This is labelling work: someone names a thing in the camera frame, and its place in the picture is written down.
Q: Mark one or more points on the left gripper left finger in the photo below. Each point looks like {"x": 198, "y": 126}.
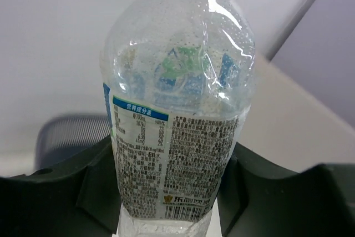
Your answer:
{"x": 76, "y": 197}

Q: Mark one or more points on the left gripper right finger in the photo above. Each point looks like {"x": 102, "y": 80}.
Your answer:
{"x": 259, "y": 198}

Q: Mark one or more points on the white label water bottle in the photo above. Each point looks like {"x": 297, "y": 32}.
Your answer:
{"x": 178, "y": 79}

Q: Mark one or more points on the grey mesh waste bin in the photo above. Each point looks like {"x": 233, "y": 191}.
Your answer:
{"x": 66, "y": 135}

